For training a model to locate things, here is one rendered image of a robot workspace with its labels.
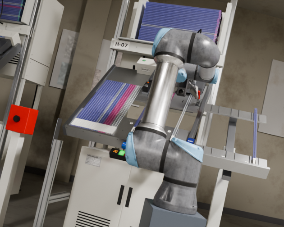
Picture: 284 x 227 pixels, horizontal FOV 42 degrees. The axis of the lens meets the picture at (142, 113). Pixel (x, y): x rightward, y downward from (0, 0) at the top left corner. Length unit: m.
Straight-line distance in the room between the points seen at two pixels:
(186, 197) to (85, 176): 1.22
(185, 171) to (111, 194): 1.13
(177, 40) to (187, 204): 0.58
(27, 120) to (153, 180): 0.84
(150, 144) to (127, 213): 1.09
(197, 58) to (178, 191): 0.49
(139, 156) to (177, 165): 0.13
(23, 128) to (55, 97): 2.57
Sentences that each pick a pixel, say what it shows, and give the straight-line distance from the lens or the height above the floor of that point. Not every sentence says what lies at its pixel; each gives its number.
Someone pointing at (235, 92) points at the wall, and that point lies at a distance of 5.25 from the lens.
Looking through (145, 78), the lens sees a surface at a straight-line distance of 2.45.
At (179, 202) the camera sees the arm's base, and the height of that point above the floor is 0.58.
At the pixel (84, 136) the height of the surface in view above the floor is 0.69.
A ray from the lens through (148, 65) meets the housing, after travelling 2.44.
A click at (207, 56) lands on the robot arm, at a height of 1.10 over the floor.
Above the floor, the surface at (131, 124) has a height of 0.81.
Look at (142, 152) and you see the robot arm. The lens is 1.24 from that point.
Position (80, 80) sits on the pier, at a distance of 4.76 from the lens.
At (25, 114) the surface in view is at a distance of 2.35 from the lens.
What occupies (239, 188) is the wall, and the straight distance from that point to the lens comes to 5.31.
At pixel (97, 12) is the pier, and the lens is 4.94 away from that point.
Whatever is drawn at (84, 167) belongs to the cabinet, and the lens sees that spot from 2.36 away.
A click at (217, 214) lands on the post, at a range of 1.99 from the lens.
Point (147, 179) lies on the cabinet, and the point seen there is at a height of 0.52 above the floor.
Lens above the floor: 0.76
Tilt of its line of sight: 4 degrees up
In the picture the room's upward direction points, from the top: 13 degrees clockwise
